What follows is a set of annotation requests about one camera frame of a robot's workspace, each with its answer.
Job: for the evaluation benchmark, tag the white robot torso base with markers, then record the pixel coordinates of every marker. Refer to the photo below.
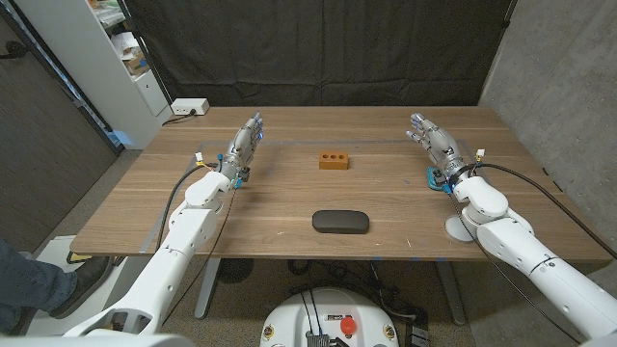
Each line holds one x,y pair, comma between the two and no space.
328,313

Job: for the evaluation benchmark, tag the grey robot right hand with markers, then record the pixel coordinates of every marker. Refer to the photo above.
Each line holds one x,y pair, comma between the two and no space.
443,147

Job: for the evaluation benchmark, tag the cardboard box with blue tape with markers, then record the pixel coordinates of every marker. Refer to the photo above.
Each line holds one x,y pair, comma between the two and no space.
136,63

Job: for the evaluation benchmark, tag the black glasses case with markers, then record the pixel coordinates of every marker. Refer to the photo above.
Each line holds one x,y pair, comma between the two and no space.
340,221

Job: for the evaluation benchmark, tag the grey table leg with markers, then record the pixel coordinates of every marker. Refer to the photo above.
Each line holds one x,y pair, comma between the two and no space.
450,294
208,289

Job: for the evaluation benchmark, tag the white shelf cabinet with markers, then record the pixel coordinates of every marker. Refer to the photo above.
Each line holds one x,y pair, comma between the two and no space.
91,62

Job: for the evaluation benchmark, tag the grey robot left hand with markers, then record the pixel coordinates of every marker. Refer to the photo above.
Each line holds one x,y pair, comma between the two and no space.
242,147

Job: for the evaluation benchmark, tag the red emergency stop button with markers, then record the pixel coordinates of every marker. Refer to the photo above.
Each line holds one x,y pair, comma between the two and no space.
348,325

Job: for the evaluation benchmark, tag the round black floor fan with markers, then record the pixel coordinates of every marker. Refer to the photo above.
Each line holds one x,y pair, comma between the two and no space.
234,270

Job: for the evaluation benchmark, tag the white floor platform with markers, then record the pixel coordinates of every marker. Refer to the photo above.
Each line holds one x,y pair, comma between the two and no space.
115,284

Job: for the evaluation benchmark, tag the white jar lid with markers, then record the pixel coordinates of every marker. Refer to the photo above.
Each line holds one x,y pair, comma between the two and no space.
455,229

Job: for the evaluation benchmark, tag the black backdrop curtain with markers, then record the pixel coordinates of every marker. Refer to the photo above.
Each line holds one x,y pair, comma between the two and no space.
318,48

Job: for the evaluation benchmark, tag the white power strip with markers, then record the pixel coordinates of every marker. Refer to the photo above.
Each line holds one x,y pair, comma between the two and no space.
189,106

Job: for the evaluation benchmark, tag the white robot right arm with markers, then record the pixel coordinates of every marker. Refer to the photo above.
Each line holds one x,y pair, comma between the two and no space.
530,255

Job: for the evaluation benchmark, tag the brown block with three holes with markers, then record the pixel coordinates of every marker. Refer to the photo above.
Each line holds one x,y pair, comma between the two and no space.
333,163

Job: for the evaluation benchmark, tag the person's leg in jeans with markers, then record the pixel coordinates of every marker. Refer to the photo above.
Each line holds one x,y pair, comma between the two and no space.
29,284

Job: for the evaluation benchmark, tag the dark brown shoe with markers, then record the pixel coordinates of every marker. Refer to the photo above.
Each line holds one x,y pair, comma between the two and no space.
84,284

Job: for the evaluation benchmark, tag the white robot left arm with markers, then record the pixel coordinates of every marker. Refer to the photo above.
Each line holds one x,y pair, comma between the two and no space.
183,236

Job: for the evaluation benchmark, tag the teal blue phone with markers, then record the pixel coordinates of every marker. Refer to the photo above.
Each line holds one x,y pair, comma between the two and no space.
430,180

